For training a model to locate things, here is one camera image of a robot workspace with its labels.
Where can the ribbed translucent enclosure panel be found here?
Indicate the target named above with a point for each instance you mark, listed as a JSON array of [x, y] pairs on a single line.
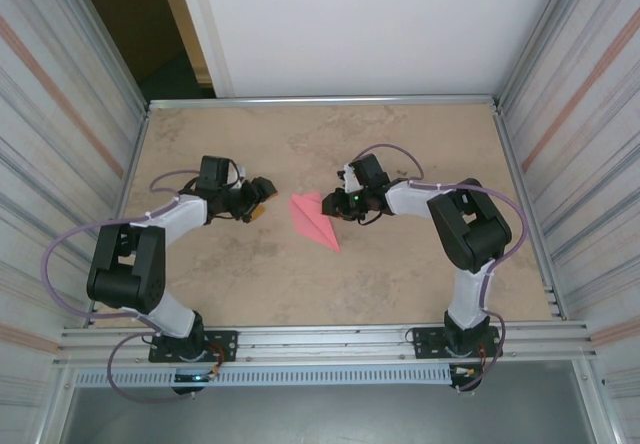
[[590, 189], [50, 189]]

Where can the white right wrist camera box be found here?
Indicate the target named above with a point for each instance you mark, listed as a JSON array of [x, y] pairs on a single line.
[[351, 179]]

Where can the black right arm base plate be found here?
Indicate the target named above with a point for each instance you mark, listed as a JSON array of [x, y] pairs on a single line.
[[425, 344]]

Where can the white door frame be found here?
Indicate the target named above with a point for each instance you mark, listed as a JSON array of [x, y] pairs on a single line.
[[200, 29]]

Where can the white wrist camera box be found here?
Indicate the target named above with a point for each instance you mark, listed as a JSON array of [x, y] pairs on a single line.
[[238, 174], [351, 179]]

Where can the pink paper sheet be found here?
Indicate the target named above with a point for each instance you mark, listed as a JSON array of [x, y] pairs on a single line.
[[310, 219]]

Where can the aluminium table side rail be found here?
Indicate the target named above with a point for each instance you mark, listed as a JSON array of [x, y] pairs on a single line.
[[507, 139], [139, 139]]

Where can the small circuit board green light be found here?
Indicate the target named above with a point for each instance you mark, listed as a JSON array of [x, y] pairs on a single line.
[[192, 377]]

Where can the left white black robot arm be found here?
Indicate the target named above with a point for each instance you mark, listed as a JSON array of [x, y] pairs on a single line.
[[170, 319]]

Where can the aluminium table end rail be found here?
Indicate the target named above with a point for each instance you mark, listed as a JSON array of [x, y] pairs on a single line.
[[325, 102]]

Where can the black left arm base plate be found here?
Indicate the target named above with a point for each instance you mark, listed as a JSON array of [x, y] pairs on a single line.
[[225, 344]]

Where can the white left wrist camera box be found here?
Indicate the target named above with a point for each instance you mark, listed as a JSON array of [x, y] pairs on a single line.
[[238, 174]]

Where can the wide aluminium mounting rail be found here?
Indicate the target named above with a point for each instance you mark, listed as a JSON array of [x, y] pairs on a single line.
[[325, 344]]

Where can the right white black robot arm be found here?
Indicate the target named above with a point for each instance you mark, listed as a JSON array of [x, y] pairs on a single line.
[[467, 299]]

